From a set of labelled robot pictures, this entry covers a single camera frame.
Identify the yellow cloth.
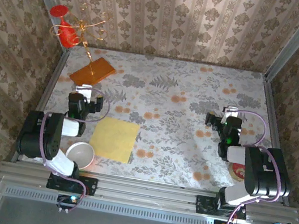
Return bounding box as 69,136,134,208
86,114,142,165

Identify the white bowl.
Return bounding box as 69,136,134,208
63,139,97,171

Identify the red plastic wine glass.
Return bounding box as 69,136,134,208
44,3,83,50

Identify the floral table cloth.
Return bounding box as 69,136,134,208
22,36,299,204

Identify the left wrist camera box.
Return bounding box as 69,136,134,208
73,83,95,102

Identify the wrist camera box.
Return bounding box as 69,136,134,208
221,104,241,119
73,83,95,102

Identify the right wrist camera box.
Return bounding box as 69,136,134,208
221,104,241,119

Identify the aluminium table side rail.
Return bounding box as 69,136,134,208
243,75,299,207
11,42,71,170

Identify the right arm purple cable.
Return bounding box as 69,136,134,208
216,108,293,224

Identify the gold wire stand wooden base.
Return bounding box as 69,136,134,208
40,0,126,97

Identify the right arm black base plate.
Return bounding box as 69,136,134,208
194,194,249,221

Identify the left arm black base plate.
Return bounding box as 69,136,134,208
45,170,99,197

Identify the long aluminium frame rail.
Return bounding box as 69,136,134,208
0,156,299,224

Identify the grey slotted cable duct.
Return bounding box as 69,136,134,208
0,182,217,224

